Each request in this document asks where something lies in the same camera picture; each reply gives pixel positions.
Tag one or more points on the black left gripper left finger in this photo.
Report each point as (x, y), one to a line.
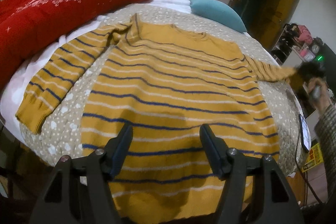
(78, 189)

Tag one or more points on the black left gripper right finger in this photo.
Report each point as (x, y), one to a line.
(255, 189)

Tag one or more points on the yellow striped knit sweater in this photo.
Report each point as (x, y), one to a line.
(165, 82)

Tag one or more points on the pink clothes pile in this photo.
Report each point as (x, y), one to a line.
(305, 35)

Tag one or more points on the person's right hand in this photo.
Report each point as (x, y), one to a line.
(318, 91)

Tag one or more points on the small alarm clock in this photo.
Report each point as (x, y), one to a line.
(314, 48)

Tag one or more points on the white shelf unit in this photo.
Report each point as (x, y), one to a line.
(294, 59)

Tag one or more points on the smartphone with lit screen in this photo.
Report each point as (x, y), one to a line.
(305, 134)

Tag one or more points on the yellow cardboard box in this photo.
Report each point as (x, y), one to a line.
(314, 158)

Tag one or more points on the dark wooden door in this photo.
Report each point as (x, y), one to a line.
(263, 19)

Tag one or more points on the teal pillow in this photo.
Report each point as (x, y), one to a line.
(218, 12)

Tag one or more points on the red snowflake blanket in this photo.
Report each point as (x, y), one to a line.
(28, 26)

